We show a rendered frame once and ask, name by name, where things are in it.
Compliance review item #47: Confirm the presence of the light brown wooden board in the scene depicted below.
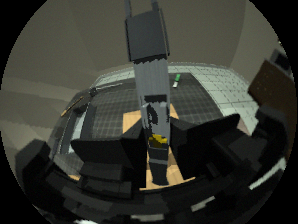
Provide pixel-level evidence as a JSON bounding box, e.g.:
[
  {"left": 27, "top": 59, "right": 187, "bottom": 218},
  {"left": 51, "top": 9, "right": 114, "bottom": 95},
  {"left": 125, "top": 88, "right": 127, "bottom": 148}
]
[{"left": 122, "top": 104, "right": 192, "bottom": 190}]

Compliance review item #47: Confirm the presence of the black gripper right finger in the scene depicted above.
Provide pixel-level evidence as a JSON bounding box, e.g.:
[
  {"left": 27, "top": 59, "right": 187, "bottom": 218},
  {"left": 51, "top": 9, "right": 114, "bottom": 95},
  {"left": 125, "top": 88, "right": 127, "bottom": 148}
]
[{"left": 169, "top": 113, "right": 241, "bottom": 180}]

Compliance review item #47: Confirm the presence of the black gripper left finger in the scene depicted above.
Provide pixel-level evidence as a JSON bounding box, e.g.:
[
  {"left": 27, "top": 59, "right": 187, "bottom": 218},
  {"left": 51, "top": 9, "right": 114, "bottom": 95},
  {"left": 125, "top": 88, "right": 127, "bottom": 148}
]
[{"left": 71, "top": 119, "right": 148, "bottom": 188}]

